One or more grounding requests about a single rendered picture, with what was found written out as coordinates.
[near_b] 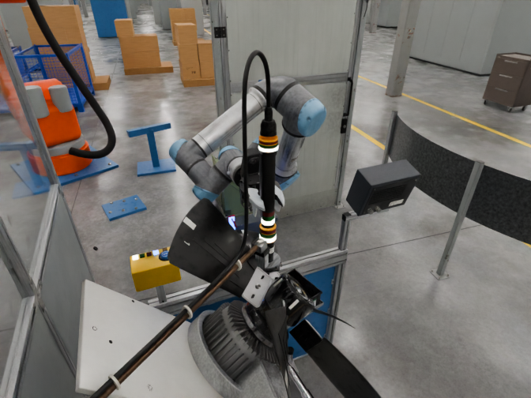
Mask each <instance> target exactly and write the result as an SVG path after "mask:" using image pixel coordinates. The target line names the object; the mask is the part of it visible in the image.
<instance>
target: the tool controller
mask: <svg viewBox="0 0 531 398"><path fill-rule="evenodd" d="M420 176H421V174H420V173H419V172H418V171H417V170H416V169H415V168H414V167H413V166H412V165H411V164H410V163H409V162H408V161H407V160H398V161H394V162H390V163H383V164H379V165H375V166H371V167H364V168H360V169H357V171H356V174H355V177H354V179H353V181H352V184H351V187H350V190H349V192H348V195H347V197H346V201H347V202H348V203H349V205H350V206H351V208H352V209H353V211H354V212H355V213H356V214H357V216H362V215H366V214H370V215H371V214H373V213H374V212H381V211H382V210H384V209H388V208H393V207H397V206H400V205H404V204H405V202H406V201H407V199H408V197H409V195H410V193H411V192H412V190H413V188H414V186H415V184H416V183H417V181H418V179H419V178H420Z"/></svg>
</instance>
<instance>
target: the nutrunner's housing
mask: <svg viewBox="0 0 531 398"><path fill-rule="evenodd" d="M260 135H261V136H263V137H274V136H276V135H277V124H276V122H275V120H274V119H273V109H272V107H265V119H262V122H261V130H260ZM267 246H268V247H270V252H269V263H270V262H272V261H273V254H274V242H272V243H267Z"/></svg>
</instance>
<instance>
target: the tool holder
mask: <svg viewBox="0 0 531 398"><path fill-rule="evenodd" d="M259 239H260V238H256V239H255V240H254V241H253V242H252V243H251V248H252V247H253V246H254V245H257V246H258V250H257V251H256V252H255V253H254V254H255V258H256V260H257V262H258V267H259V268H261V269H262V270H265V271H271V270H274V269H276V268H278V267H279V265H280V264H281V258H280V256H279V255H278V254H277V253H275V252H274V254H273V261H272V262H270V263H269V252H270V247H268V246H267V241H266V240H265V241H264V242H263V243H262V244H261V243H260V244H259V243H257V241H258V240H259Z"/></svg>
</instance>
